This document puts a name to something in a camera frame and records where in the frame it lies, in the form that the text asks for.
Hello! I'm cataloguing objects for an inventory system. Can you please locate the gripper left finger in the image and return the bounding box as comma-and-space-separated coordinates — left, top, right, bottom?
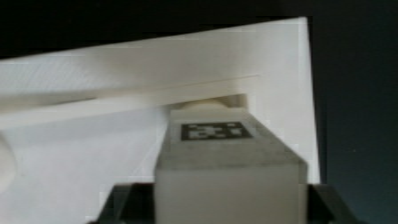
88, 183, 155, 224

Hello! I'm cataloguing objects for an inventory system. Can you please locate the white square tabletop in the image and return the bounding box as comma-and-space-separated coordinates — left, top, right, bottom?
0, 18, 320, 224

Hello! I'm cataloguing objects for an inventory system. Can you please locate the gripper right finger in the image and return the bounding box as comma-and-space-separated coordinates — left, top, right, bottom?
306, 184, 368, 224

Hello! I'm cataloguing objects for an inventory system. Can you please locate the white table leg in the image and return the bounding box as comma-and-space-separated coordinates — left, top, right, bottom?
155, 100, 308, 224

